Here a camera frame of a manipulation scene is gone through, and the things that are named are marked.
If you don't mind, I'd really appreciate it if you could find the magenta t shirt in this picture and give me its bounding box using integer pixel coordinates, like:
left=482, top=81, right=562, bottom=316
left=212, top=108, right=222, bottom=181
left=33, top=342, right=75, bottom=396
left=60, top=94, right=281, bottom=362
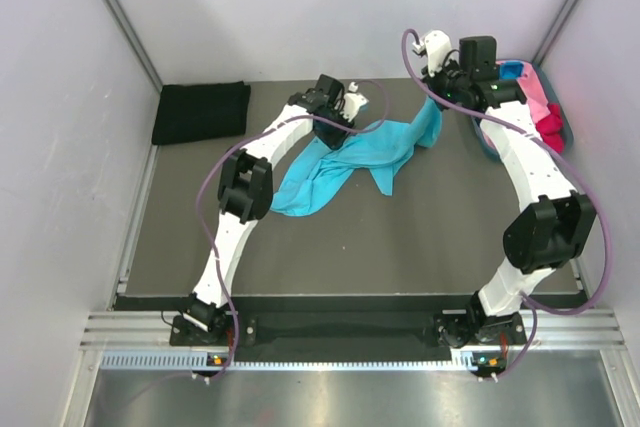
left=535, top=103, right=565, bottom=154

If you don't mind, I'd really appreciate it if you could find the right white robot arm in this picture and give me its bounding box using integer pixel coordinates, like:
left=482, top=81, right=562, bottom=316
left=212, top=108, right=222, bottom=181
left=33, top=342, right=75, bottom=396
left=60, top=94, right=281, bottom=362
left=414, top=30, right=596, bottom=348

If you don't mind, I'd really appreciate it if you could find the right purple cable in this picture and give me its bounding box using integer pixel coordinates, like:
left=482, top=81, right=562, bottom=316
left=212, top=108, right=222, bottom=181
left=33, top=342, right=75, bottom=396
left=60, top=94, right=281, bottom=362
left=401, top=27, right=614, bottom=377

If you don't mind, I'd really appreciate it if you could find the pink t shirt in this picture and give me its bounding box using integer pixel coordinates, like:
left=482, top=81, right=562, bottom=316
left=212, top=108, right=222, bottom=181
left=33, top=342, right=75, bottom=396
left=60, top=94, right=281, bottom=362
left=518, top=62, right=550, bottom=124

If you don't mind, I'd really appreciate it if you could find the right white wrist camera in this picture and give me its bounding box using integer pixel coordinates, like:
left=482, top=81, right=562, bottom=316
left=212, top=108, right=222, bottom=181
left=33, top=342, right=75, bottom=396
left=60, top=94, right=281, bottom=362
left=412, top=30, right=452, bottom=77

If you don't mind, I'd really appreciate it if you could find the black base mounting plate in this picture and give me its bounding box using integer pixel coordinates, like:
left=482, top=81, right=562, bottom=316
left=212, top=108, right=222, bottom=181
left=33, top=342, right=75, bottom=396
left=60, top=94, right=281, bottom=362
left=168, top=310, right=527, bottom=362

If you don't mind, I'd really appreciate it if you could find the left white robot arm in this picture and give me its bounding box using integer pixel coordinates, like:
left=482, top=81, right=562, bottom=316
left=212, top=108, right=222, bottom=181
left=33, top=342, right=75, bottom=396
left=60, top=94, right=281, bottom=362
left=182, top=75, right=368, bottom=345

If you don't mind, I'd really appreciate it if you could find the folded black t shirt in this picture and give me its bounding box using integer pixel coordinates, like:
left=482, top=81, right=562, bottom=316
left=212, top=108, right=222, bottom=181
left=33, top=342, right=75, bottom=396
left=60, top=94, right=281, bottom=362
left=151, top=81, right=251, bottom=146

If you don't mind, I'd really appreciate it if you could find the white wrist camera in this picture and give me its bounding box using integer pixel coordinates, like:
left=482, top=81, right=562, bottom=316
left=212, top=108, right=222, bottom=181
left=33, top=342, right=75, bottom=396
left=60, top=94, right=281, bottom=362
left=412, top=30, right=452, bottom=77
left=341, top=82, right=368, bottom=122

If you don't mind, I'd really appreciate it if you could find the light blue t shirt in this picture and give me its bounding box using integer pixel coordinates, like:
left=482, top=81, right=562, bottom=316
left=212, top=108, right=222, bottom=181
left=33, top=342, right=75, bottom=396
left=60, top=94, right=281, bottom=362
left=271, top=99, right=443, bottom=217

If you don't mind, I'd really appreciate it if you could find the blue laundry basket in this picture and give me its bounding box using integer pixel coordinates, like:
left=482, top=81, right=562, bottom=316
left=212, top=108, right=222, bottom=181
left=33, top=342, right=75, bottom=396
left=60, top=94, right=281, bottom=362
left=469, top=58, right=575, bottom=165

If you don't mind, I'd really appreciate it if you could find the slotted cable duct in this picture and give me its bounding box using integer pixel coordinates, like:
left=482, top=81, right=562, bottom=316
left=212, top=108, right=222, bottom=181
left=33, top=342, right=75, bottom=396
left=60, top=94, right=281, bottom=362
left=100, top=350, right=504, bottom=373

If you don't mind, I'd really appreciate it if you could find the dark blue t shirt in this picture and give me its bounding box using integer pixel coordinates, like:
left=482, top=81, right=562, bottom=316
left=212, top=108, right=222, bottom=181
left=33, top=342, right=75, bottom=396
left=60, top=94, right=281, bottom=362
left=500, top=60, right=525, bottom=80

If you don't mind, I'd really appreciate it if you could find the left corner aluminium post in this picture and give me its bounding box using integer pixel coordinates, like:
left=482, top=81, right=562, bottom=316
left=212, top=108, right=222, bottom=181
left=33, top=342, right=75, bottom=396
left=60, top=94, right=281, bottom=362
left=102, top=0, right=163, bottom=93

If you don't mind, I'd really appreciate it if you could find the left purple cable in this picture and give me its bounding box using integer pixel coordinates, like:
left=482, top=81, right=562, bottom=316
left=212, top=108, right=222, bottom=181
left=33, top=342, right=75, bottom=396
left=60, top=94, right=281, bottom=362
left=196, top=79, right=392, bottom=381

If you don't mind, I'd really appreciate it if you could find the purple cable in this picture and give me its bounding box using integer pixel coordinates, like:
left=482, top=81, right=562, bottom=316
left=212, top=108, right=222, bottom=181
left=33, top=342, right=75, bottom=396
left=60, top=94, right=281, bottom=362
left=196, top=79, right=392, bottom=381
left=401, top=27, right=614, bottom=377

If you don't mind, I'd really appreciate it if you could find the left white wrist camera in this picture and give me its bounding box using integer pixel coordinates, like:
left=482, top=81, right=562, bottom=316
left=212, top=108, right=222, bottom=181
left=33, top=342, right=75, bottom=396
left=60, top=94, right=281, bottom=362
left=341, top=82, right=368, bottom=122

